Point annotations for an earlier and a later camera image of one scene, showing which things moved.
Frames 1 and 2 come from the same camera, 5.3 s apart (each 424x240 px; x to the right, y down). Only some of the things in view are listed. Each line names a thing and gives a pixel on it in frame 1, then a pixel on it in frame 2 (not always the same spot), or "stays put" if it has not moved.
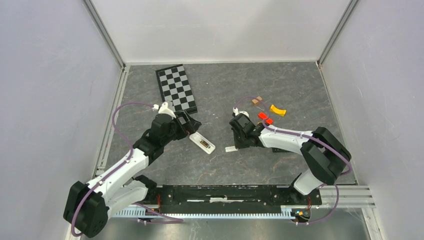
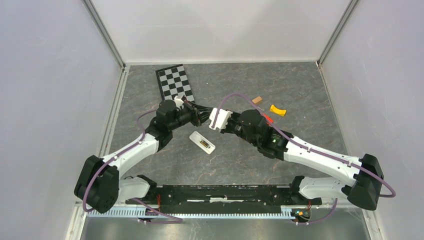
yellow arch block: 278,111 stays put
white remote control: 201,142 stays put
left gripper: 190,127 -> 195,111
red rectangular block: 264,116 stays put
